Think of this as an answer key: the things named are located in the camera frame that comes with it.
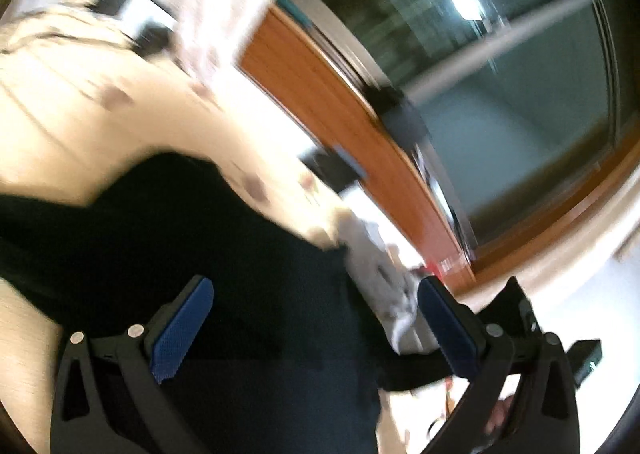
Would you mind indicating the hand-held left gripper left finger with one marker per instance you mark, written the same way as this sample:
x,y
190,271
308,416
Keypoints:
x,y
182,329

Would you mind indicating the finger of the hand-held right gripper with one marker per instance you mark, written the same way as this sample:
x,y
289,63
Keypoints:
x,y
517,309

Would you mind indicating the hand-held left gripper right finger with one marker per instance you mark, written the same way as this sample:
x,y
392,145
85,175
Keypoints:
x,y
450,334

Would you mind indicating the black knit sweater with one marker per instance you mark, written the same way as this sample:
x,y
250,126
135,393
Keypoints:
x,y
200,234

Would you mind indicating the person's right hand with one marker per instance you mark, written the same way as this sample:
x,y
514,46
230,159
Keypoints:
x,y
501,416

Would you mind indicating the red cloth item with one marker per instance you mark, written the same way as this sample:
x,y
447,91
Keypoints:
x,y
442,265

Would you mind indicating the grey garment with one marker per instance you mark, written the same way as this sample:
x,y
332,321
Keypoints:
x,y
375,274

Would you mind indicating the flat black cardboard box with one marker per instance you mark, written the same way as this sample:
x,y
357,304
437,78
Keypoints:
x,y
335,166

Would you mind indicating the open black box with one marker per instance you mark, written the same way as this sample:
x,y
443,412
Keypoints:
x,y
405,121

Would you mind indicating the paw print beige blanket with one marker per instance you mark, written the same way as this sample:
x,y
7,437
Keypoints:
x,y
100,124

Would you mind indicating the black plug adapter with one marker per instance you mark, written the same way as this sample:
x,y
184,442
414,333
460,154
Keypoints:
x,y
156,41

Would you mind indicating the white power strip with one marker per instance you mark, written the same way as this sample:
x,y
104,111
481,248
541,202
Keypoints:
x,y
145,9

